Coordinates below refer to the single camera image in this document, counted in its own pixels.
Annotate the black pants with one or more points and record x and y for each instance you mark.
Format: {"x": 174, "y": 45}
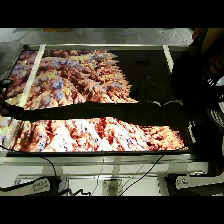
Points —
{"x": 100, "y": 112}

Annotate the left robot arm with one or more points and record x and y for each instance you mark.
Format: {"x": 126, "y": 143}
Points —
{"x": 36, "y": 186}

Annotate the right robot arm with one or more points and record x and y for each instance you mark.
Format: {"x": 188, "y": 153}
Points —
{"x": 200, "y": 188}

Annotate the heap of clothes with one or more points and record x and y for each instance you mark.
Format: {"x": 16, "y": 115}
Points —
{"x": 203, "y": 66}

